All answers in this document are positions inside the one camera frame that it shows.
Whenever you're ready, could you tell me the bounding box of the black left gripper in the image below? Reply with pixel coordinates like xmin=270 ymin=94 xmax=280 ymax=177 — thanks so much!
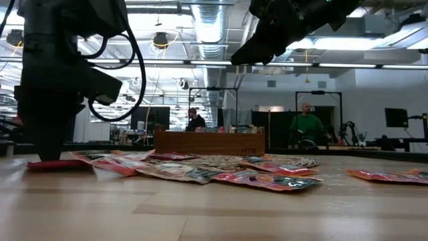
xmin=13 ymin=36 xmax=91 ymax=161

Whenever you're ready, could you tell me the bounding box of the black background desk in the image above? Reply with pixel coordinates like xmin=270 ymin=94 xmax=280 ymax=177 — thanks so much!
xmin=374 ymin=135 xmax=428 ymax=153

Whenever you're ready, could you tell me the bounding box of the round woven placemat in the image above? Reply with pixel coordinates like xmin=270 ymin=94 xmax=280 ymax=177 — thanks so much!
xmin=146 ymin=153 xmax=321 ymax=171

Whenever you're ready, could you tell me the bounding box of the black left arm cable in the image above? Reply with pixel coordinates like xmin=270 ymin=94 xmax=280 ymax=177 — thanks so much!
xmin=83 ymin=0 xmax=148 ymax=123

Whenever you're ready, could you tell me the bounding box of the black computer monitor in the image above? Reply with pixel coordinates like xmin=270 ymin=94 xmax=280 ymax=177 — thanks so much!
xmin=132 ymin=106 xmax=171 ymax=132

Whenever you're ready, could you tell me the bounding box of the ceiling light strip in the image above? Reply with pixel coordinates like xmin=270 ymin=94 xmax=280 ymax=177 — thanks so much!
xmin=189 ymin=60 xmax=232 ymax=66
xmin=317 ymin=63 xmax=378 ymax=69
xmin=146 ymin=59 xmax=185 ymax=65
xmin=381 ymin=64 xmax=428 ymax=70
xmin=267 ymin=62 xmax=314 ymax=67

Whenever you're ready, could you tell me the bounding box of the black ceiling spotlight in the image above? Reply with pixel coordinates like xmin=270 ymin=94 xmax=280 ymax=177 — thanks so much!
xmin=5 ymin=29 xmax=23 ymax=47
xmin=152 ymin=31 xmax=169 ymax=48

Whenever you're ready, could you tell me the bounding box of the wooden three-compartment tea box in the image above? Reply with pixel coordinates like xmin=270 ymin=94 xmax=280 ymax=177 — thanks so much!
xmin=153 ymin=123 xmax=266 ymax=157

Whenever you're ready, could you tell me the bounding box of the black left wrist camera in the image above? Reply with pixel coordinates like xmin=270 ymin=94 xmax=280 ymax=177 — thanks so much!
xmin=87 ymin=68 xmax=123 ymax=106

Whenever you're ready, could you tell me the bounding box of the bright ceiling light panel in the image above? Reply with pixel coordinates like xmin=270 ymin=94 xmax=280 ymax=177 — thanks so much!
xmin=287 ymin=35 xmax=381 ymax=51

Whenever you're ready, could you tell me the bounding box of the orange tea packet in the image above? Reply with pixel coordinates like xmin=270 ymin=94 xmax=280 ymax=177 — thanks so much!
xmin=239 ymin=155 xmax=318 ymax=177
xmin=212 ymin=169 xmax=324 ymax=192
xmin=346 ymin=168 xmax=428 ymax=185
xmin=90 ymin=157 xmax=151 ymax=177

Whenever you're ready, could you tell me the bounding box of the person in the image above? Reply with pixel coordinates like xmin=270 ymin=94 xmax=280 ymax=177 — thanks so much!
xmin=185 ymin=106 xmax=207 ymax=133
xmin=288 ymin=102 xmax=326 ymax=149

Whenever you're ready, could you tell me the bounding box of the small black wall monitor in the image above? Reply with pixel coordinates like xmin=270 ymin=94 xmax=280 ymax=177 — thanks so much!
xmin=384 ymin=107 xmax=409 ymax=129

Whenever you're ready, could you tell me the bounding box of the black partition panel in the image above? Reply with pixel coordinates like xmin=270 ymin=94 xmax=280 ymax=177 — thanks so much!
xmin=251 ymin=110 xmax=335 ymax=150

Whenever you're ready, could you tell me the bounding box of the black background station frame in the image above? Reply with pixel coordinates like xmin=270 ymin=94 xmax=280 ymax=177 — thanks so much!
xmin=188 ymin=86 xmax=239 ymax=132
xmin=295 ymin=90 xmax=342 ymax=148

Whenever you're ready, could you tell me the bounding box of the silver ceiling air duct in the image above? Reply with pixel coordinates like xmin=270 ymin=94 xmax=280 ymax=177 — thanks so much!
xmin=191 ymin=0 xmax=229 ymax=101

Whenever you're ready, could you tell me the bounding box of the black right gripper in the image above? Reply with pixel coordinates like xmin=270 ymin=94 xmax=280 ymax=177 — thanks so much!
xmin=230 ymin=0 xmax=338 ymax=66

